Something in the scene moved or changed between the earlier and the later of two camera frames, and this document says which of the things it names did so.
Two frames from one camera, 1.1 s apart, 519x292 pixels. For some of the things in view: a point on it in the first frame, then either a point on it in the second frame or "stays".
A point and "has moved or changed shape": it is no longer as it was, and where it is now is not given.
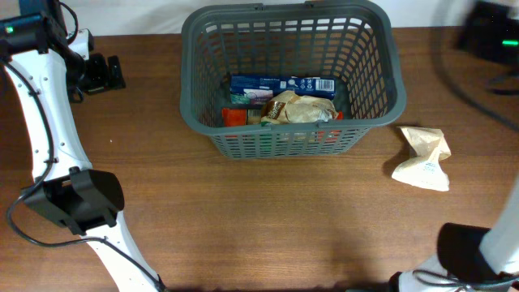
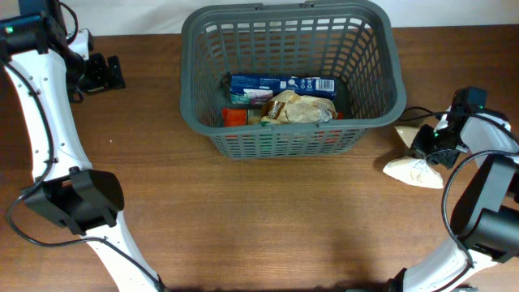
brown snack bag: x=286 y=107 stays
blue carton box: x=258 y=89 stays
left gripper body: x=96 y=76 stays
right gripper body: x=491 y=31 to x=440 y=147
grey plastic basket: x=358 y=43 stays
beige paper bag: x=424 y=170 has moved or changed shape
